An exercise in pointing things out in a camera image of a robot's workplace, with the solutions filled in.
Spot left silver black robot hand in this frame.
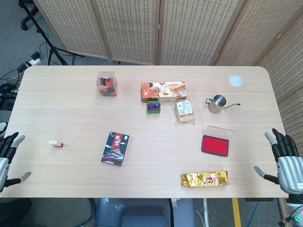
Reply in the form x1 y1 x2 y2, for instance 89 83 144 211
0 131 32 192

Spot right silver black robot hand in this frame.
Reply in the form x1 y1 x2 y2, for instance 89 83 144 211
254 128 303 194

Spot red ink pad clear lid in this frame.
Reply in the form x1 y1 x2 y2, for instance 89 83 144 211
201 125 235 157

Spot small steel pitcher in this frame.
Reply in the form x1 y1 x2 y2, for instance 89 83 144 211
205 94 241 114

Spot white black sneaker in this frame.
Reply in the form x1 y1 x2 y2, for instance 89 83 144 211
0 121 9 137

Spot gold foil snack packet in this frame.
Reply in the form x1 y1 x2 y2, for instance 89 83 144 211
181 170 229 188

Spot white round table grommet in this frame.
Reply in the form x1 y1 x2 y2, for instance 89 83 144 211
228 74 243 87

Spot white power strip with adapter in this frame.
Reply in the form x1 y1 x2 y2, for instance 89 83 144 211
18 52 42 70

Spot dark palace print card box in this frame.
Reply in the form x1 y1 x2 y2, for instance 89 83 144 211
101 131 130 167

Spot wrapped yellow cake slice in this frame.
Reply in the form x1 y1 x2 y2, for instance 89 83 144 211
174 99 196 127

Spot black tripod stand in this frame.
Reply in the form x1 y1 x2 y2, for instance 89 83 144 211
18 0 84 66

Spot clear box orange black pieces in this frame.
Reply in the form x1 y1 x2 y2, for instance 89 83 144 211
96 70 118 97

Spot grey robot torso base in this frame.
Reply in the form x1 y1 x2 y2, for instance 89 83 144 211
94 198 197 227

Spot black office chair wheel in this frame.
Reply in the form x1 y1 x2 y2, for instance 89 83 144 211
20 4 40 30

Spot orange egg roll biscuit box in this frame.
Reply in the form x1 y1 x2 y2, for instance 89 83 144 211
141 81 187 103

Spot purple green toy block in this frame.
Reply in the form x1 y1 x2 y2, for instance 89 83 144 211
146 99 162 116

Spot wood rattan folding screen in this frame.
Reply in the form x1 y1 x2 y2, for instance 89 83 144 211
33 0 303 227

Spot black floor cable bundle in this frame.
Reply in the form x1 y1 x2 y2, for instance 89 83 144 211
0 68 24 109

